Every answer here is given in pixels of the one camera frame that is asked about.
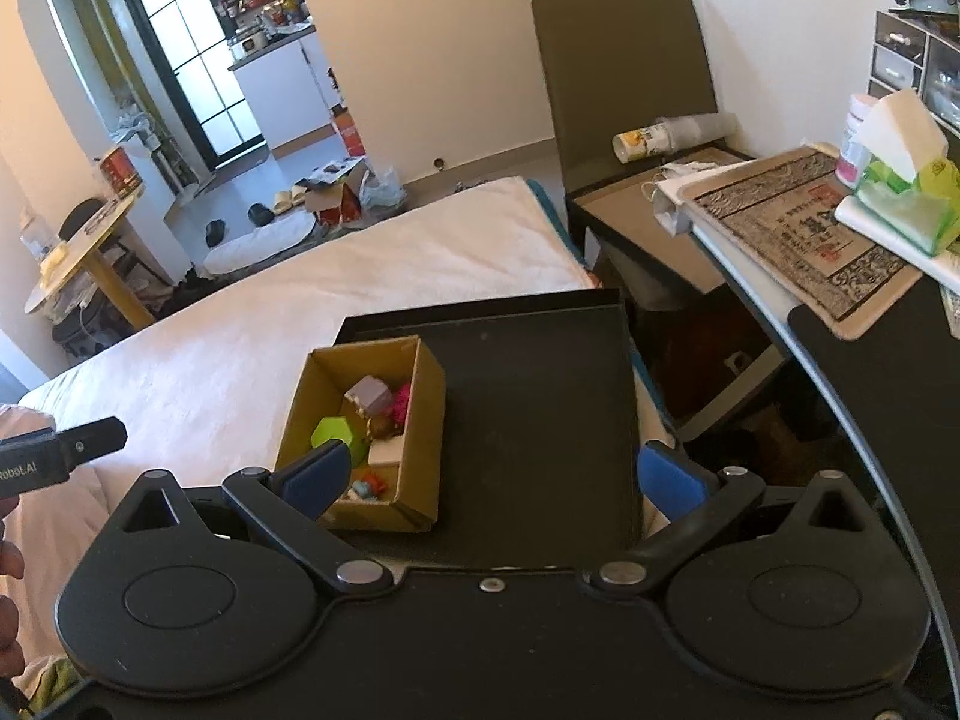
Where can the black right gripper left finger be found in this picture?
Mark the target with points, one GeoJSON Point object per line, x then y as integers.
{"type": "Point", "coordinates": [284, 507]}

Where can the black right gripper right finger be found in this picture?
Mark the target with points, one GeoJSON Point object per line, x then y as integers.
{"type": "Point", "coordinates": [699, 505]}

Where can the small teal orange figurine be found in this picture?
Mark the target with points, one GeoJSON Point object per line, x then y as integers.
{"type": "Point", "coordinates": [367, 486]}

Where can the lime green hexagonal container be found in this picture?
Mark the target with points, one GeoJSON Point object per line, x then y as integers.
{"type": "Point", "coordinates": [346, 431]}

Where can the brown cardboard box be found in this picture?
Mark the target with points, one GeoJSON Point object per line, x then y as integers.
{"type": "Point", "coordinates": [412, 505]}

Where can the grey white block toy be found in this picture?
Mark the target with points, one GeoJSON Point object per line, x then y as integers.
{"type": "Point", "coordinates": [370, 396]}

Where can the red round figurine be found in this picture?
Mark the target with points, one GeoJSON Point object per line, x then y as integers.
{"type": "Point", "coordinates": [400, 406]}

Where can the brown haired red figurine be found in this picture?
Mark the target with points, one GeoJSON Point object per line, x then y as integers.
{"type": "Point", "coordinates": [385, 444]}

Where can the person left hand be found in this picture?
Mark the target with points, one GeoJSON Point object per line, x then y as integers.
{"type": "Point", "coordinates": [11, 655]}

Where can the pink duvet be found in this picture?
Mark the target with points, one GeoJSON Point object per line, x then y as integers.
{"type": "Point", "coordinates": [45, 539]}

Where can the black side table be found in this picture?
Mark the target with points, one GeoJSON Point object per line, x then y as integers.
{"type": "Point", "coordinates": [702, 353]}

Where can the black shallow tray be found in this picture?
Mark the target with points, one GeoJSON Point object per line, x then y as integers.
{"type": "Point", "coordinates": [540, 434]}

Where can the yellow wooden round table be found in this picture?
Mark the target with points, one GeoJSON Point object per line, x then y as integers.
{"type": "Point", "coordinates": [83, 253]}

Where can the white floor mat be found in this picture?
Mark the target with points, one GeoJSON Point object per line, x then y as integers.
{"type": "Point", "coordinates": [255, 247]}

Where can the black slipper left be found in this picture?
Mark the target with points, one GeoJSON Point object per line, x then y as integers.
{"type": "Point", "coordinates": [214, 233]}

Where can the black slipper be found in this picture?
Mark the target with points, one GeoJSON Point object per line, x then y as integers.
{"type": "Point", "coordinates": [259, 215]}
{"type": "Point", "coordinates": [214, 233]}

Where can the black slipper right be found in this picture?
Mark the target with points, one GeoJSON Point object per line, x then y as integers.
{"type": "Point", "coordinates": [259, 215]}

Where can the yellow slipper left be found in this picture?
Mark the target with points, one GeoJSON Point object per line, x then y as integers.
{"type": "Point", "coordinates": [282, 202]}

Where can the yellow slipper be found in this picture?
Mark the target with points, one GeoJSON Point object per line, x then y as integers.
{"type": "Point", "coordinates": [297, 193]}
{"type": "Point", "coordinates": [282, 202]}

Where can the open cardboard box on floor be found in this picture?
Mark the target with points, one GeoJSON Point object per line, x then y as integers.
{"type": "Point", "coordinates": [333, 191]}

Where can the red tin can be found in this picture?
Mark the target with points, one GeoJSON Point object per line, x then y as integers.
{"type": "Point", "coordinates": [120, 173]}

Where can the yellow slipper right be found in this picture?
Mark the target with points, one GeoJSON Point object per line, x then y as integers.
{"type": "Point", "coordinates": [297, 193]}

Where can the white plastic bag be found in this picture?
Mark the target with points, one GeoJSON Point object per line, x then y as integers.
{"type": "Point", "coordinates": [381, 190]}

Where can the white face mask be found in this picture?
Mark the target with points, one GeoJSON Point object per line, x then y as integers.
{"type": "Point", "coordinates": [675, 172]}

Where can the orange box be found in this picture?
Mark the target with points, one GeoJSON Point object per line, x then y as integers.
{"type": "Point", "coordinates": [346, 128]}

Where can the stacked paper cups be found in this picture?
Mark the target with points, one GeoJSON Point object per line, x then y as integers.
{"type": "Point", "coordinates": [670, 136]}

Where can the green tissue pack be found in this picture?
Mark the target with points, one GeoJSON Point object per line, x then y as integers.
{"type": "Point", "coordinates": [893, 156]}

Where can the olive green chair back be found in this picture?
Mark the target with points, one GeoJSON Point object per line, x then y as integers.
{"type": "Point", "coordinates": [615, 65]}

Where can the grey drawer organizer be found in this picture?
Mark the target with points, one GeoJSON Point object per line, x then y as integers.
{"type": "Point", "coordinates": [919, 54]}

